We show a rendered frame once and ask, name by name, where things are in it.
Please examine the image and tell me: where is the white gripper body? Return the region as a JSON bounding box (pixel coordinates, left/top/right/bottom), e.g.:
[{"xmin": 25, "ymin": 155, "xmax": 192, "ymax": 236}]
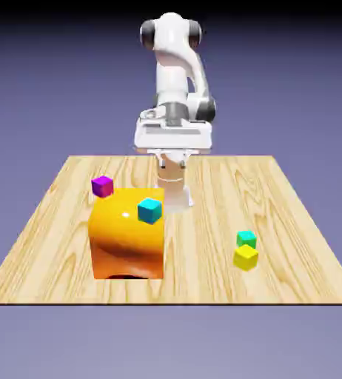
[{"xmin": 133, "ymin": 118, "xmax": 213, "ymax": 155}]

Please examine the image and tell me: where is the small cyan cube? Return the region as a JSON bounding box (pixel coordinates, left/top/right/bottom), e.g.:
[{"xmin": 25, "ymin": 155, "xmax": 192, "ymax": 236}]
[{"xmin": 137, "ymin": 197, "xmax": 164, "ymax": 226}]

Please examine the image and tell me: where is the small purple cube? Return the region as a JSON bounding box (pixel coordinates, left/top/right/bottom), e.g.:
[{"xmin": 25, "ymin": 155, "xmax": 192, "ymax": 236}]
[{"xmin": 90, "ymin": 175, "xmax": 115, "ymax": 199}]

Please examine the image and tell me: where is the small green cube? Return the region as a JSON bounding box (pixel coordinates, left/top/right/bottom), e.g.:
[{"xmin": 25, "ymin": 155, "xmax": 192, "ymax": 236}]
[{"xmin": 236, "ymin": 229, "xmax": 258, "ymax": 249}]

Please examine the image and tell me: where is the small yellow cube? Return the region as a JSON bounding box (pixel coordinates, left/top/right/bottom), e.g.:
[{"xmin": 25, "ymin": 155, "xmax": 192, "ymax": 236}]
[{"xmin": 232, "ymin": 244, "xmax": 260, "ymax": 272}]

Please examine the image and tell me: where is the large orange box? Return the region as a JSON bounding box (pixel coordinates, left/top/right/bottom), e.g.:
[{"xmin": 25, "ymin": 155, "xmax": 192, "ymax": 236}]
[{"xmin": 87, "ymin": 187, "xmax": 166, "ymax": 281}]

